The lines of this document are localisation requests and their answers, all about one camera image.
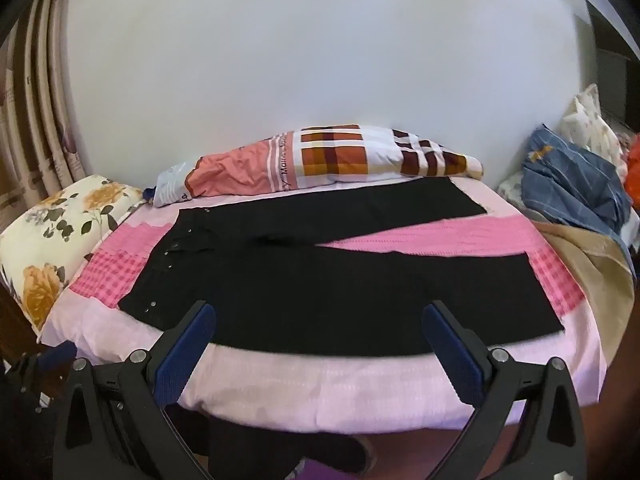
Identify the beige patterned curtain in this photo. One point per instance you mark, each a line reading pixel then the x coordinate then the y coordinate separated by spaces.
pixel 35 110

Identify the light pink bed sheet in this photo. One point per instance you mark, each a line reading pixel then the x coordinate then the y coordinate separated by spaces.
pixel 320 390

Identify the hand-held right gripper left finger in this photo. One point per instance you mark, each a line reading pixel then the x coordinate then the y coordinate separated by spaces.
pixel 187 342

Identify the dark cabinet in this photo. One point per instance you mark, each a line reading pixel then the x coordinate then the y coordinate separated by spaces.
pixel 612 55

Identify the blue checked cloth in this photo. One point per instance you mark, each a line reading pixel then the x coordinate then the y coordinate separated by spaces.
pixel 575 185

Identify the plaid orange white pillow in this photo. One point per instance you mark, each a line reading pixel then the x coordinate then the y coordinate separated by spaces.
pixel 330 155

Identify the orange cloth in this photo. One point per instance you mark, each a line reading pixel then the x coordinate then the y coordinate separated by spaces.
pixel 632 160

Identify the yellow floral pillow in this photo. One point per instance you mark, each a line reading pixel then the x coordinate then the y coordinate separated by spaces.
pixel 60 230

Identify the black pants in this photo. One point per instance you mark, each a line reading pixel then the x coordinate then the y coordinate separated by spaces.
pixel 320 290

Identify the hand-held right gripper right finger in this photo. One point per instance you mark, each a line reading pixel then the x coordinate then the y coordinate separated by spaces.
pixel 452 345

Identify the tan blanket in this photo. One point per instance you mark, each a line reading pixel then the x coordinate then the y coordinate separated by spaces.
pixel 590 280

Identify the white floral pillow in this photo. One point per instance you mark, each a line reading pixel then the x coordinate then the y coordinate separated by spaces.
pixel 592 122

